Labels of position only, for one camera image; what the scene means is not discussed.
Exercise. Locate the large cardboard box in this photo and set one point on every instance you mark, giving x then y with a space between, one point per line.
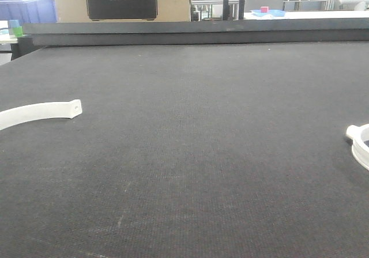
123 10

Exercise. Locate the light blue tray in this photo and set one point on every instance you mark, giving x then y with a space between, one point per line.
270 12

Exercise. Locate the pink cube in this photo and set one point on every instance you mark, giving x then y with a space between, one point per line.
264 9

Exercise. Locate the dark blue storage bin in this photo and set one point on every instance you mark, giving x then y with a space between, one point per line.
29 11

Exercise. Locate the white curved plastic strip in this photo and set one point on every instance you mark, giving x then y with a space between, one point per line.
40 111

